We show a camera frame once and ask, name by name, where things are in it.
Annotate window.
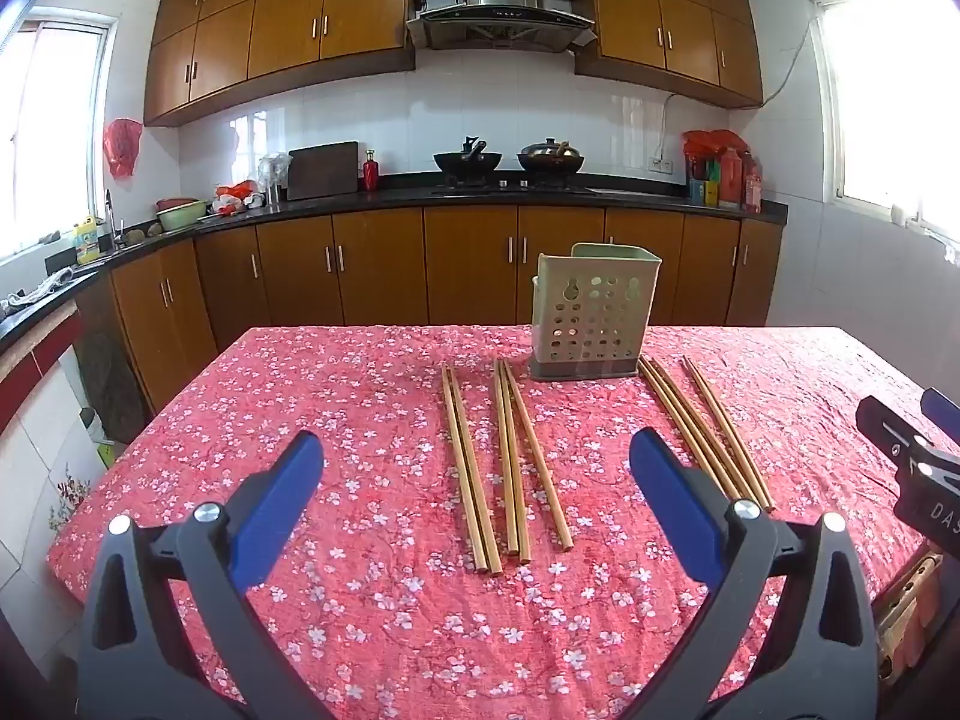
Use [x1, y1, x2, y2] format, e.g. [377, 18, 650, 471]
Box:
[808, 0, 960, 241]
[0, 9, 119, 265]

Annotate black kitchen countertop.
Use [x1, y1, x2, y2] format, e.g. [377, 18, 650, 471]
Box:
[0, 171, 788, 353]

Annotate wooden chopstick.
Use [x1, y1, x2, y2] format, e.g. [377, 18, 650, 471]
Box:
[493, 358, 521, 556]
[681, 358, 766, 511]
[505, 358, 575, 552]
[499, 360, 533, 565]
[441, 364, 488, 577]
[688, 357, 778, 512]
[645, 357, 743, 502]
[638, 358, 727, 497]
[652, 357, 758, 503]
[448, 366, 505, 577]

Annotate wooden lower cabinets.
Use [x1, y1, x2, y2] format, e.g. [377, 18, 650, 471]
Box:
[111, 206, 785, 413]

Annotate hanging red plastic bag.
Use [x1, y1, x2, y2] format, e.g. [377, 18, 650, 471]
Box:
[103, 118, 143, 179]

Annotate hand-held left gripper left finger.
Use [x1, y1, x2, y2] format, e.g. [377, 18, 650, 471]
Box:
[75, 431, 335, 720]

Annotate wooden chair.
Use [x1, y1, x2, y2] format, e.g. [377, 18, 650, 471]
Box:
[877, 551, 944, 685]

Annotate beige perforated utensil holder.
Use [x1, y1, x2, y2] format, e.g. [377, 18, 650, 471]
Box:
[529, 242, 662, 382]

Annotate black wok with lid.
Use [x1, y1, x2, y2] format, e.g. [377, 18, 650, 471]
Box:
[516, 139, 584, 173]

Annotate orange sauce bottle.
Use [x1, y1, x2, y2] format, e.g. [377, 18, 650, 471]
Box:
[720, 148, 745, 209]

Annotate gas stove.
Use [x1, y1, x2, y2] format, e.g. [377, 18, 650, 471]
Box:
[431, 172, 601, 197]

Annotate dark cutting board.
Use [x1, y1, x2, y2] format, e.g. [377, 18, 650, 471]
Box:
[287, 141, 359, 201]

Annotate red and white plastic bags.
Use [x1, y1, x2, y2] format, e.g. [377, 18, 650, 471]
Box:
[210, 180, 265, 215]

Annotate wooden upper cabinets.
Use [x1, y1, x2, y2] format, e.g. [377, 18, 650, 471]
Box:
[144, 0, 417, 127]
[576, 0, 764, 110]

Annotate wooden cabinets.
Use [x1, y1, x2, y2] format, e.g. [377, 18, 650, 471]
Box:
[111, 206, 785, 413]
[144, 0, 417, 127]
[576, 0, 764, 110]

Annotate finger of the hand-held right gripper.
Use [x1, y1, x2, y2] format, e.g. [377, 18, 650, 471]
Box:
[921, 388, 960, 440]
[857, 395, 931, 458]

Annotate red floral tablecloth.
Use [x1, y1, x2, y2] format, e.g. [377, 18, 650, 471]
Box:
[46, 326, 960, 720]

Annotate steel range hood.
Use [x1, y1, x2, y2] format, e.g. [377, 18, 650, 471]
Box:
[406, 0, 597, 53]

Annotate white cable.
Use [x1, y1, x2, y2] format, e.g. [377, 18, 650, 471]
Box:
[655, 21, 817, 160]

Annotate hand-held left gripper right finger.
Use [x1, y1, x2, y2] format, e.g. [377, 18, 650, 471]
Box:
[628, 427, 880, 720]

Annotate grey cloth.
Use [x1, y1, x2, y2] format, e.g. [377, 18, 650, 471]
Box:
[0, 268, 77, 314]

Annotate metal faucet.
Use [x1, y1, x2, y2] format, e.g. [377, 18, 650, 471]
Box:
[103, 190, 127, 250]

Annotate green basin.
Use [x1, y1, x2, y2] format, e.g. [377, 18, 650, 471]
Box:
[156, 199, 209, 232]

